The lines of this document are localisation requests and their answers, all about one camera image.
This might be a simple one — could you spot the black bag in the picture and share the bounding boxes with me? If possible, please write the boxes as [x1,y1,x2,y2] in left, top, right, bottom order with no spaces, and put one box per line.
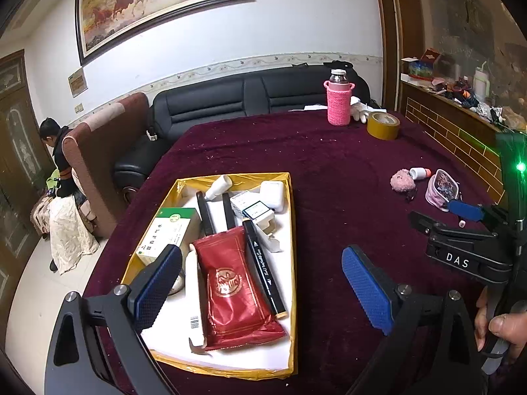
[323,61,371,103]

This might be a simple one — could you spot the blue white small box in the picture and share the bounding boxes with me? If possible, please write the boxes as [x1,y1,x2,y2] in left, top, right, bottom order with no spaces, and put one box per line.
[231,190,274,225]

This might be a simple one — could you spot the black marker blue end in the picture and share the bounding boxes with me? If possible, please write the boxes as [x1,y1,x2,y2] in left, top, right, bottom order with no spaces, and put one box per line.
[222,192,237,231]

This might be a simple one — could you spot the white plastic jug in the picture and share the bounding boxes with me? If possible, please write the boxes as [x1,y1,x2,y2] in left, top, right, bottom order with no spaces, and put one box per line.
[473,64,490,99]

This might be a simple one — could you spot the black marker red end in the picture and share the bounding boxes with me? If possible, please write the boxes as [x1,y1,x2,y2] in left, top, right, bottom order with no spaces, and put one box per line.
[196,190,217,235]

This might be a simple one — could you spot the brown armchair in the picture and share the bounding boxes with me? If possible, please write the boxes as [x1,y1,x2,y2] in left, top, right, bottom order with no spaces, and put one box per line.
[62,92,150,239]

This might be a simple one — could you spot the white toothpaste tube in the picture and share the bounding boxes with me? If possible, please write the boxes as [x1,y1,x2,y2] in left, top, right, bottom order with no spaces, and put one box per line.
[184,251,210,356]

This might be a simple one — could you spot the maroon tablecloth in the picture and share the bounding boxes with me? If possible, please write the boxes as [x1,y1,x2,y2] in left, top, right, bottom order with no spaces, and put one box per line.
[82,109,527,395]

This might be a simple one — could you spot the cream blanket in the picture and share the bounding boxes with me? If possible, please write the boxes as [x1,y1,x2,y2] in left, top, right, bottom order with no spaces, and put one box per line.
[31,195,100,276]

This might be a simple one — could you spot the black marker white print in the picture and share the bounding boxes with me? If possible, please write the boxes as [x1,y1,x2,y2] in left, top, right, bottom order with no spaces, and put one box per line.
[241,218,289,319]

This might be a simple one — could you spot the white plastic bottle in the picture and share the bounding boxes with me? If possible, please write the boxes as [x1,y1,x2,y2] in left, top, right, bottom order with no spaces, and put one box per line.
[205,175,233,201]

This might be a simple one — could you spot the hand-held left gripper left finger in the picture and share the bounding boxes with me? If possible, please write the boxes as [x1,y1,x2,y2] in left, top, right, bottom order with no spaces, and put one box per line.
[44,244,184,395]

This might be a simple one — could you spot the yellow tape roll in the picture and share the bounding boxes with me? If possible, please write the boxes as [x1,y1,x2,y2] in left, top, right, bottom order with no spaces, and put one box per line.
[366,112,401,141]

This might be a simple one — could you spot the red foil packet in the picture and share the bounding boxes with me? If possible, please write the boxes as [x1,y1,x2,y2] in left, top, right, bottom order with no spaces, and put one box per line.
[191,226,288,351]

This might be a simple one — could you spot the black leather sofa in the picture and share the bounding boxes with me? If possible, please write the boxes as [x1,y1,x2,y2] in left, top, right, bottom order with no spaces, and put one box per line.
[114,64,371,204]

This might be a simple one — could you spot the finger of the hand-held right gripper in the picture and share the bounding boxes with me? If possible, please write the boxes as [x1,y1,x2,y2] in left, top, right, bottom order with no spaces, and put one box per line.
[447,199,511,233]
[409,211,497,241]

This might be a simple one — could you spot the pink patterned coin purse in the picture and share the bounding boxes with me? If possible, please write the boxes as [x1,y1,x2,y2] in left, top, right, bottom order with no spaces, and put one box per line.
[425,169,462,207]

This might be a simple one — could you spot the wooden door frame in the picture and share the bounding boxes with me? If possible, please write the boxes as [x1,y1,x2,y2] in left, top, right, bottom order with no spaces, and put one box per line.
[373,0,425,112]

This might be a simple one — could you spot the pile of cabinet clutter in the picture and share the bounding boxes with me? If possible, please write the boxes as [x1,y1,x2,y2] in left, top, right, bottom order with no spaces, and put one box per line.
[432,76,505,123]

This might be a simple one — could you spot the pink knit-sleeved bottle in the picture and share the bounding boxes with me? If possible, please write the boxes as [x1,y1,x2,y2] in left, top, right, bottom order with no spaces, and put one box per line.
[323,68,356,126]

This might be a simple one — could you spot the carved wooden door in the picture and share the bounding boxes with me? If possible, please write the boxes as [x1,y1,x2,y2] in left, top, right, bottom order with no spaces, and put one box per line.
[0,49,56,330]

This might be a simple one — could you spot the framed horse painting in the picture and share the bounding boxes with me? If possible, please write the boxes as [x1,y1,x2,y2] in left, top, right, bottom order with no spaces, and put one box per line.
[74,0,253,66]

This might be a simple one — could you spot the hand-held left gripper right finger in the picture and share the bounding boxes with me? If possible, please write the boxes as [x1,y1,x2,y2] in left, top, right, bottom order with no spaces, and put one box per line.
[342,246,488,395]

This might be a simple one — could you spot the yellow-edged white tray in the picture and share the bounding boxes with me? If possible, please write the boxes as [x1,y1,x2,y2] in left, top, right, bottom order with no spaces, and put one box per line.
[121,172,298,379]

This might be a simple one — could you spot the white earbuds case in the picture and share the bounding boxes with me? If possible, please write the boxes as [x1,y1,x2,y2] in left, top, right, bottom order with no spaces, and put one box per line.
[259,181,288,214]

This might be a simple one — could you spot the pink plush ball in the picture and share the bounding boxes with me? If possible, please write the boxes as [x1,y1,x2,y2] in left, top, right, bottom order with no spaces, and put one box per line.
[390,169,417,195]

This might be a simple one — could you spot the red gift box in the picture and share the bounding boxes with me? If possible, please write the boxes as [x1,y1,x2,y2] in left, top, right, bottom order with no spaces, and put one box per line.
[420,48,443,79]

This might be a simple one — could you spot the green white medicine box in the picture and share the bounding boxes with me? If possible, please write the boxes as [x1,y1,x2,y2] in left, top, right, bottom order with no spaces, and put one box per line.
[135,207,202,267]

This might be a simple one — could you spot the wooden brick-pattern cabinet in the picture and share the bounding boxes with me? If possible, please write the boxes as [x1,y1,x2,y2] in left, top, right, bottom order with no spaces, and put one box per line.
[400,79,509,204]

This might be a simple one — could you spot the person's right hand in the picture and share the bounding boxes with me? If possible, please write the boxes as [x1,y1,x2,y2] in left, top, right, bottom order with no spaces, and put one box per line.
[473,286,527,352]

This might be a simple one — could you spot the white gloves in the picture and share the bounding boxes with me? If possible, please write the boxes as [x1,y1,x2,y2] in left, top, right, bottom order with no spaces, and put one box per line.
[350,95,388,123]

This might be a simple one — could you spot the small wall calendar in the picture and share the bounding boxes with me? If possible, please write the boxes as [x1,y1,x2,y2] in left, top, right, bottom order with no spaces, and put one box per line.
[68,67,88,98]

